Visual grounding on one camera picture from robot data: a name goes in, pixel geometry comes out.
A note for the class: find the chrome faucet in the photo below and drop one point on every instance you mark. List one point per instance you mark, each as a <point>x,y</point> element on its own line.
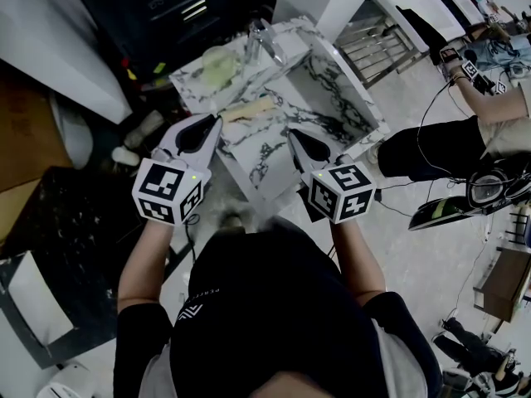
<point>265,42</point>

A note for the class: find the black cloth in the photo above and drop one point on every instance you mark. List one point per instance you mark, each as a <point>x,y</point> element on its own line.
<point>419,31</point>

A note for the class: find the person's left forearm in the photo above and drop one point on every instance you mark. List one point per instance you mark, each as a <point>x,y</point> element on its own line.
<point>145,259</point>

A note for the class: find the white rounded bin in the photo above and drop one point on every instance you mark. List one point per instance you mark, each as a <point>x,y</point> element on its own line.
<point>74,131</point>

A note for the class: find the person's black shirt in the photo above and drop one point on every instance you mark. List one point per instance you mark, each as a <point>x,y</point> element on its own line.
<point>269,305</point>

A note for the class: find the black marble cabinet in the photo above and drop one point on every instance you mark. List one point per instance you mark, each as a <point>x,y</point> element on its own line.
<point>74,230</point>

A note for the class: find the white roll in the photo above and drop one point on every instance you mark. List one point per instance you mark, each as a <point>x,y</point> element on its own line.
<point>124,156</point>

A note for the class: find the brown cardboard box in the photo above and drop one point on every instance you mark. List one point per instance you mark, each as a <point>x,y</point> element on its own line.
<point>25,139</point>

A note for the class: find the person's right forearm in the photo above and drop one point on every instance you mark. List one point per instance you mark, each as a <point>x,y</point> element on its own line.
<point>357,259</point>

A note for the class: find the plastic bottle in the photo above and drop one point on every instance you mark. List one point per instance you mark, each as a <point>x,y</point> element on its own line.
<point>143,129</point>

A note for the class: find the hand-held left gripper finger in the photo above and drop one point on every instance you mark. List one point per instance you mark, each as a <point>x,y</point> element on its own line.
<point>182,133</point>
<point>207,147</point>

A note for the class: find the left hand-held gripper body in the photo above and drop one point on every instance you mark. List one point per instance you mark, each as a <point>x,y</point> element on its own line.
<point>170,189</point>

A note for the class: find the brown wooden cabinet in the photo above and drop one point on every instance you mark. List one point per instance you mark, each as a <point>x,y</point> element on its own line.
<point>504,284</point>

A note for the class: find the large black machine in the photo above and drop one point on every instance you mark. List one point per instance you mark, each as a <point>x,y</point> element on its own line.
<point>166,19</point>

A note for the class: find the marble sink counter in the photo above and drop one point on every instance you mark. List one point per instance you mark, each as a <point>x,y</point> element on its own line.
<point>257,147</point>

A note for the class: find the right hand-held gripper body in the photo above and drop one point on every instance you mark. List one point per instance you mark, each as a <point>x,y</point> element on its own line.
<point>340,189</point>

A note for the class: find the person's shoe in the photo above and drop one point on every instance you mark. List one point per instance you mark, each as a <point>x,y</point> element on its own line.
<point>232,221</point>

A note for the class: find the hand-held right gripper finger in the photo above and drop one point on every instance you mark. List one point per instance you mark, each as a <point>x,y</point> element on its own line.
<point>299,160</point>
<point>315,149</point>

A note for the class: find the white panel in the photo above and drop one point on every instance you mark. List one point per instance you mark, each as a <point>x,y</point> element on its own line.
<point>37,301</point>

